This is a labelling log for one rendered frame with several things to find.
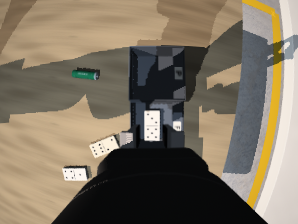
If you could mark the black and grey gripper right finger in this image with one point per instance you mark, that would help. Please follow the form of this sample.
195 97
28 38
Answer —
171 137

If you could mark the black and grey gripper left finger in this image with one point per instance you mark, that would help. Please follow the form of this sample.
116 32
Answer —
128 139

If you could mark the dark grey rack of bins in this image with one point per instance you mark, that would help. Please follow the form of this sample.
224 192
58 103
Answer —
153 73

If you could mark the white domino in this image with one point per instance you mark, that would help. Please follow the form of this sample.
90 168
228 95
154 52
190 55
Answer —
152 122
104 146
75 173

